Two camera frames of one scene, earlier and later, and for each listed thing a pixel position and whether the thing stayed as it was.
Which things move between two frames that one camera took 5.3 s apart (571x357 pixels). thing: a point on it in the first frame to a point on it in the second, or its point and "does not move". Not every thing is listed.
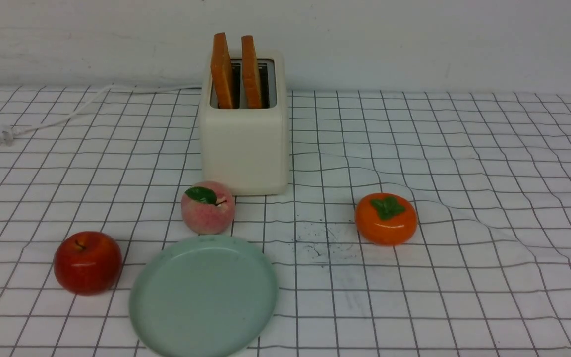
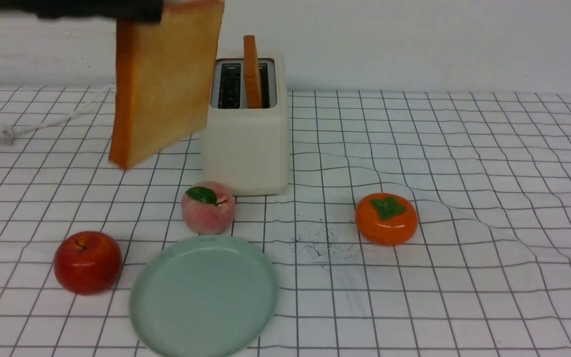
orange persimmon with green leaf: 385,219 does not move
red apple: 87,263 does not move
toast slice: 221,71 to 165,73
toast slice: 251,78 does not move
